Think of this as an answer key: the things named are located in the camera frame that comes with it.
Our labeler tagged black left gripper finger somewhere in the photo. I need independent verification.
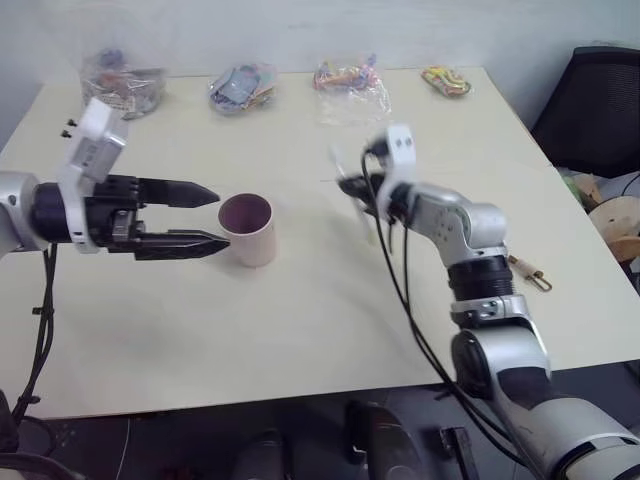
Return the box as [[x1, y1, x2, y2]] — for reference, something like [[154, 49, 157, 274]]
[[133, 229, 232, 263], [136, 176, 222, 212]]

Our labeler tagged black flat bar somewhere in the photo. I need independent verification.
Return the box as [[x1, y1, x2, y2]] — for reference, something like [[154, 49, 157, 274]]
[[438, 425, 482, 480]]

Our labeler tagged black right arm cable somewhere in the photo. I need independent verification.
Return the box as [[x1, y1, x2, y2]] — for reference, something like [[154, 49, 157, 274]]
[[359, 147, 531, 461]]

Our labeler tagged clear bag of colourful strips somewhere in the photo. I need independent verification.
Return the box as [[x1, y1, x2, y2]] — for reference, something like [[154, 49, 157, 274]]
[[311, 51, 394, 127]]

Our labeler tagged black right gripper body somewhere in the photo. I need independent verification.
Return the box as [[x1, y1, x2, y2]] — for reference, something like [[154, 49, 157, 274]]
[[363, 169, 397, 217]]

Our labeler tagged large clear bag of toys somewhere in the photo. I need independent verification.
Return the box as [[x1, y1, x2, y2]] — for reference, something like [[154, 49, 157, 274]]
[[78, 45, 169, 122]]

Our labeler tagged dark rounded shape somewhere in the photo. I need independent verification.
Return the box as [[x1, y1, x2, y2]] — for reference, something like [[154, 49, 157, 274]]
[[344, 399, 432, 480]]

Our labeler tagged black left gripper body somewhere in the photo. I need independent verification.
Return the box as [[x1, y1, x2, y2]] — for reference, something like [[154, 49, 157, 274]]
[[79, 174, 147, 257]]

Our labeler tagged small bag of yellow-red items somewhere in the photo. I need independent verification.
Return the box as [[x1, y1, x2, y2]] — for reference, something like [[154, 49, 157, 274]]
[[419, 64, 475, 100]]

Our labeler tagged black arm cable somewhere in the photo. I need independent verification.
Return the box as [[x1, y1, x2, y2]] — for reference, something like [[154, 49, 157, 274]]
[[8, 242, 59, 426], [359, 147, 531, 461]]

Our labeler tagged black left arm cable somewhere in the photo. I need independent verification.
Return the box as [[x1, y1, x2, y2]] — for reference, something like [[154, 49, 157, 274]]
[[8, 242, 59, 426]]

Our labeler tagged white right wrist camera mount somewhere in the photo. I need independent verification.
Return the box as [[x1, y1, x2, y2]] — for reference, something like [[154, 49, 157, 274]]
[[373, 122, 417, 221]]

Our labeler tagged clear bag of blue cards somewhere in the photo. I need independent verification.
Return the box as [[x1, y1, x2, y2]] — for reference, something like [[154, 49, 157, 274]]
[[206, 61, 280, 117]]

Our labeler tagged light wooden piece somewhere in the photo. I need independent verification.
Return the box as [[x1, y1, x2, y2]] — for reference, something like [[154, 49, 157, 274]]
[[569, 171, 612, 207]]

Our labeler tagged pink mug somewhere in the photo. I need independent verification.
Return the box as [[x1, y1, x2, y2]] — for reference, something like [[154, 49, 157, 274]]
[[217, 192, 278, 270]]

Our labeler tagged black mesh office chair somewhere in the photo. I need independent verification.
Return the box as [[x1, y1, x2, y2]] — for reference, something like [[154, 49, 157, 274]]
[[528, 45, 640, 180]]

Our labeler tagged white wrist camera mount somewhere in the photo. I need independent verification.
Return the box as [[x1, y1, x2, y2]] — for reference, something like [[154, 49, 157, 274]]
[[56, 96, 129, 257], [373, 122, 417, 221]]

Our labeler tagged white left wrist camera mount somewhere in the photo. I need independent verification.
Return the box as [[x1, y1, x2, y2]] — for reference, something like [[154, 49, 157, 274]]
[[56, 96, 129, 257]]

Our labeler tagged round wooden reel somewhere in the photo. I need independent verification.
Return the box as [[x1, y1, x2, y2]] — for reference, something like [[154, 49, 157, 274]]
[[586, 194, 640, 263]]

